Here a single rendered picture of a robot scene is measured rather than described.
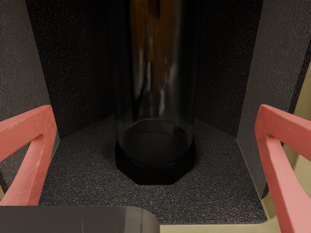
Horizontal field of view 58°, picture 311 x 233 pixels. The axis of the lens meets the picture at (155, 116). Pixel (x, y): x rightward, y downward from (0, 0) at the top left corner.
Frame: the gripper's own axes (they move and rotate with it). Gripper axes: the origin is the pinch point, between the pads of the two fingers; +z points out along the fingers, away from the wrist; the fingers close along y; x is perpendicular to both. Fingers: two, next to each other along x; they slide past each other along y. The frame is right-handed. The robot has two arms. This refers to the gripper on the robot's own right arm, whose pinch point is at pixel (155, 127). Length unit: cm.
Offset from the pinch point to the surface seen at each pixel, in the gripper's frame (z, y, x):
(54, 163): 15.5, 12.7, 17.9
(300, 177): 7.2, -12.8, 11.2
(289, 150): 9.9, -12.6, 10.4
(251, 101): 18.3, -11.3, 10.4
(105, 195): 10.4, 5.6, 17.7
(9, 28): 16.0, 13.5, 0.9
